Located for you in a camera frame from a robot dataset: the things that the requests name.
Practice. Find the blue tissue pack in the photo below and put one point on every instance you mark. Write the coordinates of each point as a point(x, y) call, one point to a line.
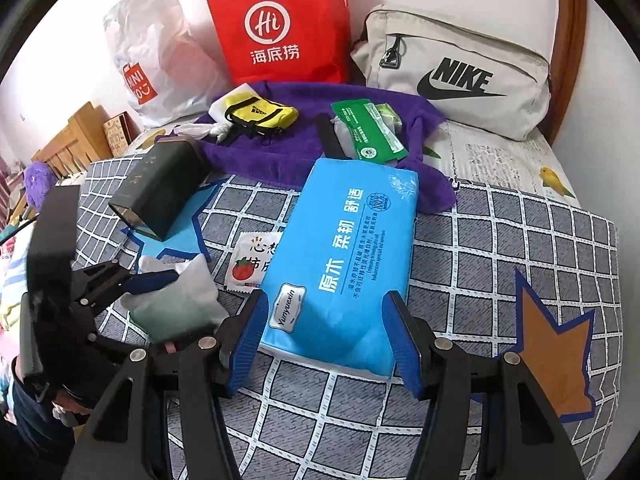
point(340, 240)

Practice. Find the dark green tin box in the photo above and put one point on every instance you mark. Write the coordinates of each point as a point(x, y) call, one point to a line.
point(155, 180)

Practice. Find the red paper bag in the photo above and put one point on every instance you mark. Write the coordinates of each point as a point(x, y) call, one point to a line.
point(300, 10)

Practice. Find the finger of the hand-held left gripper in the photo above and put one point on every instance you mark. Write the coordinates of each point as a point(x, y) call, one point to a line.
point(125, 347)
point(150, 281)

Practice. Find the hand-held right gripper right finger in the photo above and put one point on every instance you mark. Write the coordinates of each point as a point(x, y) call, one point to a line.
point(400, 340)

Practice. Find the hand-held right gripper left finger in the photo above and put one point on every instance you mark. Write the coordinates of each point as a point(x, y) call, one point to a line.
point(247, 340)

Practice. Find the purple plush toy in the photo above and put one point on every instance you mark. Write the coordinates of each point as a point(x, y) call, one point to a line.
point(40, 182)

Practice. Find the white crumpled wrapper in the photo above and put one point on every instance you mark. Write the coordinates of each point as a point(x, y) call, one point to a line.
point(195, 130)

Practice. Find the small green white pack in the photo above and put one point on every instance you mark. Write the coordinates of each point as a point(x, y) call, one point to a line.
point(390, 112)

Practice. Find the white sponge block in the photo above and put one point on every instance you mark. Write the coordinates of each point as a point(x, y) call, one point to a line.
point(222, 107)

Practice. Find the purple towel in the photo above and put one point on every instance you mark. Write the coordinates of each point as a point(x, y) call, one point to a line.
point(280, 155)

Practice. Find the green packet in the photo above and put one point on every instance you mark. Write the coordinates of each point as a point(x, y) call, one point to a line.
point(365, 135)

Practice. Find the colourful printed cloth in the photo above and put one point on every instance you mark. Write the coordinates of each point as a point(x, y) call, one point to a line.
point(12, 285)

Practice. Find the white sachet tomato print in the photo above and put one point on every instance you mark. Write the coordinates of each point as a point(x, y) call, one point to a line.
point(245, 270)

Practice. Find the grey checkered bed sheet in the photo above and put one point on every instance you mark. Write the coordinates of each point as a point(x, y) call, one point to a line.
point(500, 260)

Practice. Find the wooden headboard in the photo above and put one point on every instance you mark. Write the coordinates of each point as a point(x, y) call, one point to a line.
point(570, 35)

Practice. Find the yellow black pouch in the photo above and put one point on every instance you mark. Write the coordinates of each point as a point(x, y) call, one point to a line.
point(280, 115)

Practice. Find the beige waist bag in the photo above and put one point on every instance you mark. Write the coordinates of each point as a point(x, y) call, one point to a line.
point(425, 45)

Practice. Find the wooden furniture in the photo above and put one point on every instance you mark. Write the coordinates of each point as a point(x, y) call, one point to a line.
point(80, 135)

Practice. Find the white plastic shopping bag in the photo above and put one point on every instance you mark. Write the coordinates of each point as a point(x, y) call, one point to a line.
point(150, 50)

